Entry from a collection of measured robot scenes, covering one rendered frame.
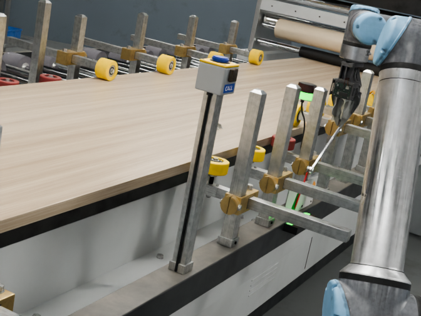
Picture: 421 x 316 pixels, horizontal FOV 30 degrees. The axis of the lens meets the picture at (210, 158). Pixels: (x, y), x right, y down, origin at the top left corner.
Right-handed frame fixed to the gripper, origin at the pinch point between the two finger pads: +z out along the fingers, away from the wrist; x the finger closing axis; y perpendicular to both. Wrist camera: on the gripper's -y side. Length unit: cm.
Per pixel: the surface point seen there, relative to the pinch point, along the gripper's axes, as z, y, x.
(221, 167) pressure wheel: 12, 51, -15
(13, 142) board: 12, 87, -57
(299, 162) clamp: 15.0, 7.1, -7.8
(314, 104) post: -4.0, 4.6, -8.3
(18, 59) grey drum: 17, -28, -156
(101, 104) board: 11, 26, -73
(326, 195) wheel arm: 17.4, 25.2, 8.3
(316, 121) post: 1.2, 4.5, -6.2
